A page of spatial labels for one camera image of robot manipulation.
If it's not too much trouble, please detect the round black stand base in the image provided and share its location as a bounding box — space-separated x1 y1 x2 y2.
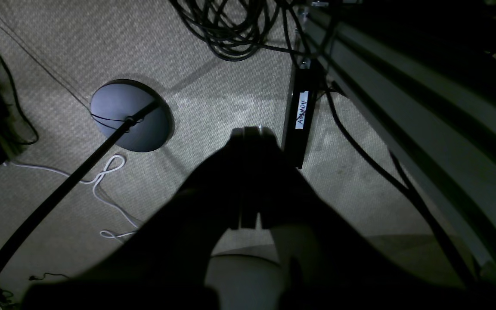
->
89 79 175 152

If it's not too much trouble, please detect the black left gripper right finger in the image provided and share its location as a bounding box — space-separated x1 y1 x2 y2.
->
243 127 496 308

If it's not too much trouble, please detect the black cable along rail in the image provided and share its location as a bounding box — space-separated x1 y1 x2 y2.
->
323 86 477 287

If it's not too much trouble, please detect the coiled black cable bundle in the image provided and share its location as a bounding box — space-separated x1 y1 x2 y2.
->
170 0 304 62

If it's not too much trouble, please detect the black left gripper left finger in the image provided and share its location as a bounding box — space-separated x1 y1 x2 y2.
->
24 129 245 310

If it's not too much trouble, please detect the black labelled power brick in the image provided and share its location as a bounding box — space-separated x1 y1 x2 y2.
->
281 59 321 169

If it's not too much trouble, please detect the black stand pole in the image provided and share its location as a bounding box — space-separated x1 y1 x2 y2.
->
0 99 159 273

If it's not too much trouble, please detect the grey aluminium frame rail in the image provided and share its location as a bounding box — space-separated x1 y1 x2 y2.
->
302 0 496 266

